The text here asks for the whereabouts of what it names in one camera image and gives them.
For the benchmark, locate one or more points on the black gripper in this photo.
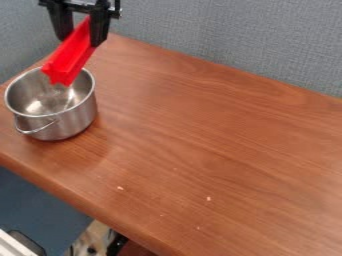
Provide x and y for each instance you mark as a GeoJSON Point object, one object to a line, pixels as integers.
{"type": "Point", "coordinates": [103, 10]}

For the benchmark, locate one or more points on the red plastic block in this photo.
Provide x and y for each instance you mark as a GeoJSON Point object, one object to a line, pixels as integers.
{"type": "Point", "coordinates": [70, 57]}

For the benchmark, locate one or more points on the stainless steel pot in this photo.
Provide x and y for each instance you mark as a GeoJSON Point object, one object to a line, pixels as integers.
{"type": "Point", "coordinates": [51, 112]}

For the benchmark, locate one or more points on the black and white floor object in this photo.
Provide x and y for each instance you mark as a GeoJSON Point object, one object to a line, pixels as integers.
{"type": "Point", "coordinates": [15, 244]}

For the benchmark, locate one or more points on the beige clutter under table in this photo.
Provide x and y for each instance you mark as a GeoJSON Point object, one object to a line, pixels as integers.
{"type": "Point", "coordinates": [98, 241]}

